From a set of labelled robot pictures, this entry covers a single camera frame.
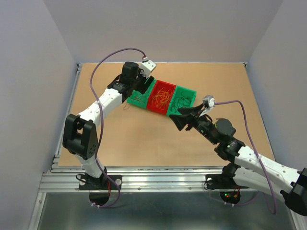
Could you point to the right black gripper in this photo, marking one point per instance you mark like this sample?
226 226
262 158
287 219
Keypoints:
181 120

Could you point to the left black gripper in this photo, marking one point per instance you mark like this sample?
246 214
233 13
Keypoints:
143 87

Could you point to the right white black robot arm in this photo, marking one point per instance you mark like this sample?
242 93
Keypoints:
246 167

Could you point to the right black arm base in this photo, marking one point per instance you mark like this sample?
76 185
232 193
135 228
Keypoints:
223 180

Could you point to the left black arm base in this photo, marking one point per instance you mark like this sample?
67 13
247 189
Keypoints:
86 182

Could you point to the near green plastic bin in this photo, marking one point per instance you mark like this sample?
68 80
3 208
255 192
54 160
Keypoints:
141 100

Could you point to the green plastic bin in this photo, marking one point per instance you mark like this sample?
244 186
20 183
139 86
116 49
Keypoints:
182 97
141 100

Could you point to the far green plastic bin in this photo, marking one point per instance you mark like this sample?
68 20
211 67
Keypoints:
182 97

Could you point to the red plastic bin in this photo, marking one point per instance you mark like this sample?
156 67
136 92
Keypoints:
160 97

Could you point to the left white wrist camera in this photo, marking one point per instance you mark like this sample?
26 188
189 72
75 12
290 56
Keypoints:
147 67

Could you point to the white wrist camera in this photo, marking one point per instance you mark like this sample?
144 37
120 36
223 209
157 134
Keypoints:
147 67
208 103

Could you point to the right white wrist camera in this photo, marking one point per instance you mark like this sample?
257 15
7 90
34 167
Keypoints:
208 103

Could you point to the aluminium frame rail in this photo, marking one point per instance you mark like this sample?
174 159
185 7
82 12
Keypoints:
163 187

